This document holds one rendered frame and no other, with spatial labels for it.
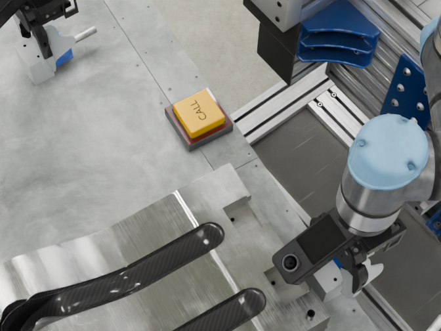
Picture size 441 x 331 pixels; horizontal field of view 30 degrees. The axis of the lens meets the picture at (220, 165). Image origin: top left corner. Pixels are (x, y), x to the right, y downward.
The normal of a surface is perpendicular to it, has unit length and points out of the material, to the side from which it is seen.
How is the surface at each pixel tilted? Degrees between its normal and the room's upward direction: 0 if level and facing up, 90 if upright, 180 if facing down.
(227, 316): 4
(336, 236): 31
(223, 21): 0
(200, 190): 0
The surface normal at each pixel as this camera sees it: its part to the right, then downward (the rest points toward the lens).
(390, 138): 0.02, -0.46
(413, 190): 0.02, 0.62
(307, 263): -0.43, -0.18
